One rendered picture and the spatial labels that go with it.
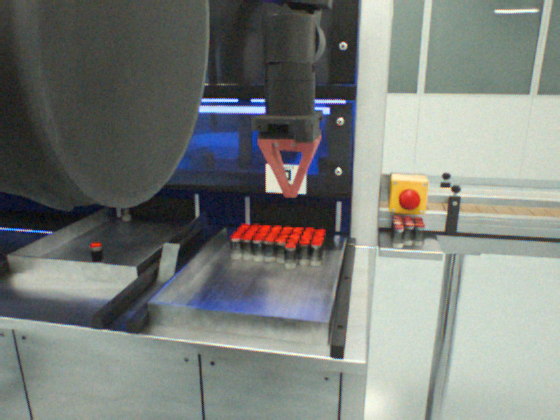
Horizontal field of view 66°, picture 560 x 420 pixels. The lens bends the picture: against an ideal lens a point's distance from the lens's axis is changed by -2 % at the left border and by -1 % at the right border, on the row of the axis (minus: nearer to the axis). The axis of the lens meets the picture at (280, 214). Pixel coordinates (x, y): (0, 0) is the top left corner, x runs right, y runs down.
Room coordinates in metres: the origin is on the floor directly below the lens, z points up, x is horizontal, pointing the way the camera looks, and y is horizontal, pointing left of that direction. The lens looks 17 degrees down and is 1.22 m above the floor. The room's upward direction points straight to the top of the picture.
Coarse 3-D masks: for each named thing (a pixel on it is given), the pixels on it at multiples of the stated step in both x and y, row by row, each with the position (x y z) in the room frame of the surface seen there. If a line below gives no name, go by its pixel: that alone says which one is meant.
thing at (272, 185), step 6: (270, 168) 0.90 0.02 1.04; (288, 168) 0.89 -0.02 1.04; (294, 168) 0.89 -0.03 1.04; (270, 174) 0.90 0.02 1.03; (294, 174) 0.89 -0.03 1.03; (306, 174) 0.89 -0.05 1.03; (270, 180) 0.90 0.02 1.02; (276, 180) 0.90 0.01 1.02; (288, 180) 0.89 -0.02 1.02; (306, 180) 0.89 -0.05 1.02; (270, 186) 0.90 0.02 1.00; (276, 186) 0.90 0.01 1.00; (300, 192) 0.89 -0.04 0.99
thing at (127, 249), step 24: (96, 216) 1.00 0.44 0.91; (48, 240) 0.83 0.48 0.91; (72, 240) 0.90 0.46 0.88; (96, 240) 0.90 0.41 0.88; (120, 240) 0.90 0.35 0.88; (144, 240) 0.90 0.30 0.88; (168, 240) 0.81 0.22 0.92; (24, 264) 0.73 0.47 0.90; (48, 264) 0.72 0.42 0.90; (72, 264) 0.71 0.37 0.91; (96, 264) 0.70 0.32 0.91; (120, 264) 0.77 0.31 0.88; (144, 264) 0.71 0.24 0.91
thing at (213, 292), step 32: (224, 256) 0.81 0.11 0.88; (192, 288) 0.67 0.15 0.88; (224, 288) 0.67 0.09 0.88; (256, 288) 0.67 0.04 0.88; (288, 288) 0.67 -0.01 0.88; (320, 288) 0.67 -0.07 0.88; (160, 320) 0.56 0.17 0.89; (192, 320) 0.55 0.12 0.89; (224, 320) 0.54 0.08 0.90; (256, 320) 0.53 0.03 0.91; (288, 320) 0.52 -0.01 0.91; (320, 320) 0.51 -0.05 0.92
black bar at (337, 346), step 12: (348, 240) 0.85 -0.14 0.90; (348, 252) 0.79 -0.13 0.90; (348, 264) 0.73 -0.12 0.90; (348, 276) 0.68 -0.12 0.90; (348, 288) 0.63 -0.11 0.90; (348, 300) 0.59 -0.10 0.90; (336, 312) 0.56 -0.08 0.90; (348, 312) 0.57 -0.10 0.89; (336, 324) 0.53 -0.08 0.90; (336, 336) 0.50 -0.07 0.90; (336, 348) 0.48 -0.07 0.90
